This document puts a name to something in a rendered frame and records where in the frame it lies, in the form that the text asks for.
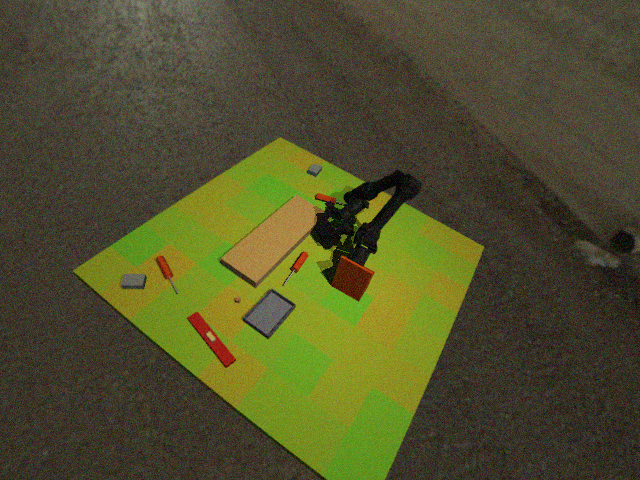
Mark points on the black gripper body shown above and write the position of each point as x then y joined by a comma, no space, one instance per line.
345,213

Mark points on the tan wooden panel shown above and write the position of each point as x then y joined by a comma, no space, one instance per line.
255,257

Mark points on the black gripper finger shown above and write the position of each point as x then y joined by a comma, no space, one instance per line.
338,231
326,215

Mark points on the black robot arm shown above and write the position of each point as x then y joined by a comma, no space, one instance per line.
369,233

